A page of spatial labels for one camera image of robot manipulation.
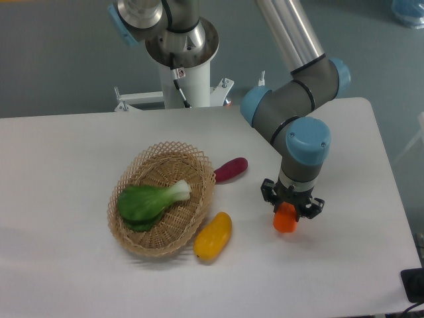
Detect black device at edge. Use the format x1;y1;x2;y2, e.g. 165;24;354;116
400;268;423;303

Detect purple sweet potato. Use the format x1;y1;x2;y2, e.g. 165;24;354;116
214;157;248;183

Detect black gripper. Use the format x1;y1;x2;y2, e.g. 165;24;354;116
260;178;325;222

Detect blue object top right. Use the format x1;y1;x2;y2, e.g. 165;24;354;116
391;0;423;29

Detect orange fruit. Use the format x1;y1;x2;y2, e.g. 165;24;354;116
273;202;297;233

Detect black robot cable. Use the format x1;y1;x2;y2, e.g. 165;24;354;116
168;52;192;109

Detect green bok choy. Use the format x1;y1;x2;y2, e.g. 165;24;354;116
117;180;191;232

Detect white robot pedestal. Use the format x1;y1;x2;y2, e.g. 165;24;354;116
113;19;268;112

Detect woven wicker basket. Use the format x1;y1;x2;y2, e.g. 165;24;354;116
107;141;215;257

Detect yellow mango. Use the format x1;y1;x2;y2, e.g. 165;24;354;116
193;211;233;262

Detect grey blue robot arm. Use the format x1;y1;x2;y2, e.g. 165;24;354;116
107;1;350;219

